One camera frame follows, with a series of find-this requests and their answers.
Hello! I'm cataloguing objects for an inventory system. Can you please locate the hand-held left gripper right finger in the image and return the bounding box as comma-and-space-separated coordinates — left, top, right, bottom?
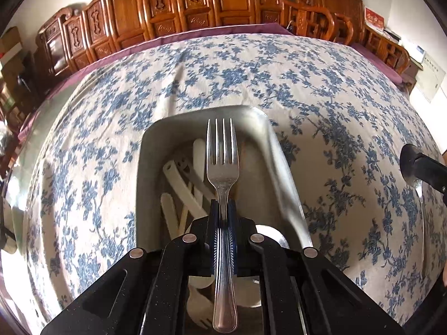
227, 200, 406, 335

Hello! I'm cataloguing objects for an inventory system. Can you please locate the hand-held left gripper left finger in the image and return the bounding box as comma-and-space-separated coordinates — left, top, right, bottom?
40, 199, 222, 335

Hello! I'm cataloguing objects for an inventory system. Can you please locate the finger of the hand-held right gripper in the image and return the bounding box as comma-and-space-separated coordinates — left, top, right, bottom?
400, 144, 447, 193

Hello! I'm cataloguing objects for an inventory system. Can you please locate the steel spoon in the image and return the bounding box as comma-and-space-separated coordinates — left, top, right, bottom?
405, 176, 429, 280

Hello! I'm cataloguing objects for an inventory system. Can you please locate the steel fork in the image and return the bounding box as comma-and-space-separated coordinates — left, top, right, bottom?
206, 118, 239, 333

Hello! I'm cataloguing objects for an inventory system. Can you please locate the white plastic fork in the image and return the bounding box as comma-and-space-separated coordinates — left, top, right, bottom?
188, 284, 214, 329

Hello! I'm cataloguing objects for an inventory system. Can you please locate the metal utensil box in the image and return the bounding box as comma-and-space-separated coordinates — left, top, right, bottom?
134, 105, 314, 335

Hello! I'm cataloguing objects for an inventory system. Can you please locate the wooden side table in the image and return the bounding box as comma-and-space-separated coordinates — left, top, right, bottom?
401, 56, 420, 88

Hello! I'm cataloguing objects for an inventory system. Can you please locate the white and blue box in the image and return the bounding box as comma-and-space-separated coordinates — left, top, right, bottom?
401, 40, 427, 65

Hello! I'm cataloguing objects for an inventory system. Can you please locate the purple armchair cushion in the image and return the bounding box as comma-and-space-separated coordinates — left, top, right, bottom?
351, 42, 402, 84

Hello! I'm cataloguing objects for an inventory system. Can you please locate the blue floral tablecloth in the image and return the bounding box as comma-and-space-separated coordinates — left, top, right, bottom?
7, 32, 447, 329

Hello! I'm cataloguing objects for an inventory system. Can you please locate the carved wooden sofa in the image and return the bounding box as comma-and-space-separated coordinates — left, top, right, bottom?
35, 0, 353, 77

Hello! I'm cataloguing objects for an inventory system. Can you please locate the white cardboard box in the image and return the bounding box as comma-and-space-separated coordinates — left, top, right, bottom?
0, 44, 25, 65

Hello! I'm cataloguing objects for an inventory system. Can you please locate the brown cardboard box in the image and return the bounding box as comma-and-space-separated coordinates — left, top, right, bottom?
0, 26, 22, 53

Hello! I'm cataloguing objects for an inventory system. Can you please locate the white wall notice sheet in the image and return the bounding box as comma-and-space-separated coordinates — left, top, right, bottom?
414, 51, 444, 103

